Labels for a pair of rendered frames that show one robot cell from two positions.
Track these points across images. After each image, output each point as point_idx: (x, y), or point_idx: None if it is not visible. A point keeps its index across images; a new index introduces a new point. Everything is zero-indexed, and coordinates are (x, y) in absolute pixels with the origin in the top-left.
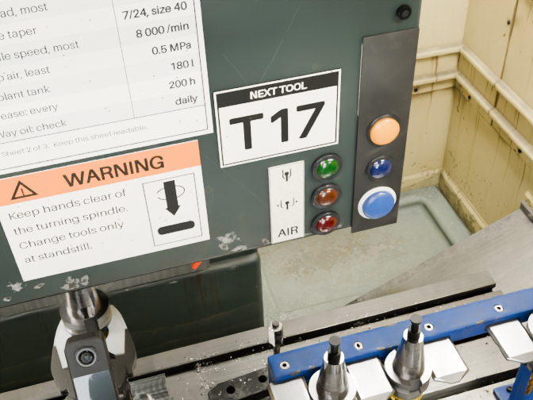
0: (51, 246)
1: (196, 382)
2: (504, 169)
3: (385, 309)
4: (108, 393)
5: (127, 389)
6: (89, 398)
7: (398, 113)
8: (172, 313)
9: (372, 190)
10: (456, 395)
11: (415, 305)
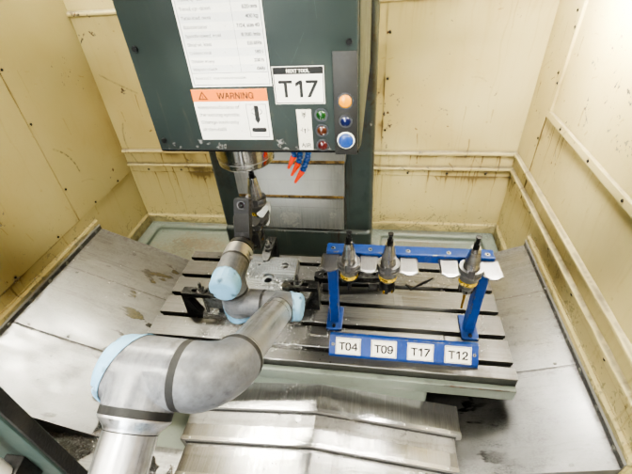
0: (213, 125)
1: (315, 271)
2: (522, 223)
3: (419, 267)
4: (245, 223)
5: (258, 229)
6: (238, 223)
7: (352, 93)
8: (323, 249)
9: (342, 133)
10: (436, 312)
11: (436, 270)
